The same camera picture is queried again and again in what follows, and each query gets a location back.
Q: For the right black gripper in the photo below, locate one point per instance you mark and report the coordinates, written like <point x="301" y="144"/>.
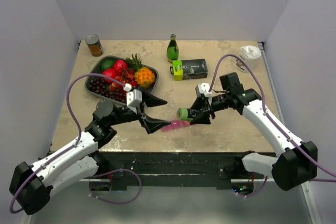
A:
<point x="203" y="103"/>

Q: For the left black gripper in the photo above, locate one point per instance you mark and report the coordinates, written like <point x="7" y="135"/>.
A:
<point x="151" y="124"/>

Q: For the green lidded pill bottle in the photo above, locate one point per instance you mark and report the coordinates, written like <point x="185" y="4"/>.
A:
<point x="184" y="114"/>

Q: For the pink weekly pill organizer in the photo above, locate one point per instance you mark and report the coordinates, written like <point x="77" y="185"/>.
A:
<point x="175" y="124"/>

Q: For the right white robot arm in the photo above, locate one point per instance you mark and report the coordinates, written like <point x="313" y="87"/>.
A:
<point x="294" y="162"/>

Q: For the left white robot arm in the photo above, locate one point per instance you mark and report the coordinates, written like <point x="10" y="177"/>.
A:
<point x="32" y="186"/>

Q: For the black and green box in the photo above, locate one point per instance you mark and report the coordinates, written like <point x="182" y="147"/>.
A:
<point x="189" y="69"/>

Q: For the small pineapple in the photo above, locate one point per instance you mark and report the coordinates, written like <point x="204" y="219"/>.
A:
<point x="134" y="62"/>

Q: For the dark grey fruit tray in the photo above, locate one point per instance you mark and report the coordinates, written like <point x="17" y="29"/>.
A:
<point x="96" y="70"/>

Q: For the red apple lower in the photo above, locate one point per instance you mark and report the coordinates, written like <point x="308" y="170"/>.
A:
<point x="109" y="75"/>

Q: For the red apple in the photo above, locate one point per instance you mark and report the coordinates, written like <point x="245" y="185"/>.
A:
<point x="119" y="66"/>
<point x="109" y="75"/>

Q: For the red apple upper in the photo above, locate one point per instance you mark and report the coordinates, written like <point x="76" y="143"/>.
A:
<point x="119" y="66"/>

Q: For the green glass bottle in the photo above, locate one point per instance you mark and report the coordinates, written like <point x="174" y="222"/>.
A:
<point x="172" y="51"/>

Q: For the green lime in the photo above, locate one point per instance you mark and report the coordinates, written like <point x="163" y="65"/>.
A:
<point x="107" y="64"/>

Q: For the white toilet paper roll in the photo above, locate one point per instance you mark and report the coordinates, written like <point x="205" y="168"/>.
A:
<point x="250" y="55"/>

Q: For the tin food can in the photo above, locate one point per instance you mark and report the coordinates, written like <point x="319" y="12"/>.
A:
<point x="94" y="45"/>

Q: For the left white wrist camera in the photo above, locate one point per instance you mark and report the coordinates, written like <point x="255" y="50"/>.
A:
<point x="134" y="99"/>

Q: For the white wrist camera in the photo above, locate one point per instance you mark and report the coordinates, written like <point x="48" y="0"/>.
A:
<point x="134" y="99"/>
<point x="203" y="89"/>

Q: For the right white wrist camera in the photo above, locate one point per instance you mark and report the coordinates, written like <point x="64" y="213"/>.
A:
<point x="203" y="89"/>

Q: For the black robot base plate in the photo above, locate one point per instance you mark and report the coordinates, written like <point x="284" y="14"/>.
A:
<point x="168" y="169"/>

